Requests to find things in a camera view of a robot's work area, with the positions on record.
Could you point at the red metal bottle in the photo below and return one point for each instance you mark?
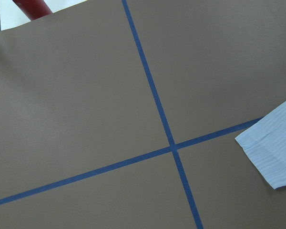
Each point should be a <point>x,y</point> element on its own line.
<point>33,9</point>

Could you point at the light blue striped shirt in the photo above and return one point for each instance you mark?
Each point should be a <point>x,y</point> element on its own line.
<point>264,144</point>

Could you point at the blue tape line crosswise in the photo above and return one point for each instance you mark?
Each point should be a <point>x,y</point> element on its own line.
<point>129,161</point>

